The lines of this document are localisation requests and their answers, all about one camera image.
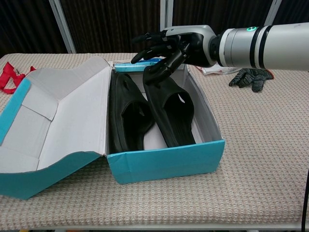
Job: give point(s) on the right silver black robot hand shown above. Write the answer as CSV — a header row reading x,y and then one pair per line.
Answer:
x,y
193,33

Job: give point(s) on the black rubber slipper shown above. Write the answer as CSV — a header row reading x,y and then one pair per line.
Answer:
x,y
173,116

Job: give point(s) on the black slipper with frayed heel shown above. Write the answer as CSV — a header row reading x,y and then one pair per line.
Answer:
x,y
130,120

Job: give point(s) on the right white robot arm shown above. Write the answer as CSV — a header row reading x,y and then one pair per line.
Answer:
x,y
277,46

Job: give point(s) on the teal cardboard shoe box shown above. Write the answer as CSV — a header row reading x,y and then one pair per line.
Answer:
x,y
169,164

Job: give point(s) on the dark brown curtain panel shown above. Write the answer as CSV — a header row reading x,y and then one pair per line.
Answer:
x,y
108,24
24,24
217,12
294,9

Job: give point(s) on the pink white wet wipes pack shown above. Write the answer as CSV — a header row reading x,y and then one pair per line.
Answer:
x,y
217,71

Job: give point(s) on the black grey work glove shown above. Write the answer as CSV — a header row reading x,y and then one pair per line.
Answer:
x,y
251,78

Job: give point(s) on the beige woven tablecloth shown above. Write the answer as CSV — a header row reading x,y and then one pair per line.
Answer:
x,y
169,205

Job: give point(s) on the grey metal partition post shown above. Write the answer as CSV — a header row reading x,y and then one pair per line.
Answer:
x,y
274,12
62,26
166,14

